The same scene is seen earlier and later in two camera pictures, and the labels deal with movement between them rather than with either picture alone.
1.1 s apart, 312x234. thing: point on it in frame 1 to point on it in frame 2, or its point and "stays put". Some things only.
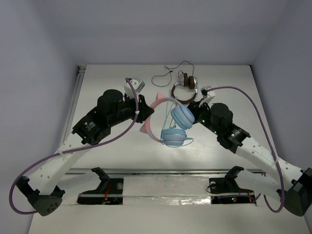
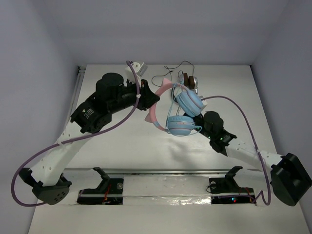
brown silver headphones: x=185 y=81 stays put
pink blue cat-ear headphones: x=182 y=116 to x=189 y=104
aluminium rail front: x=164 y=172 stays put
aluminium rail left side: x=80 y=71 stays put
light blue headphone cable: x=170 y=126 to x=169 y=109
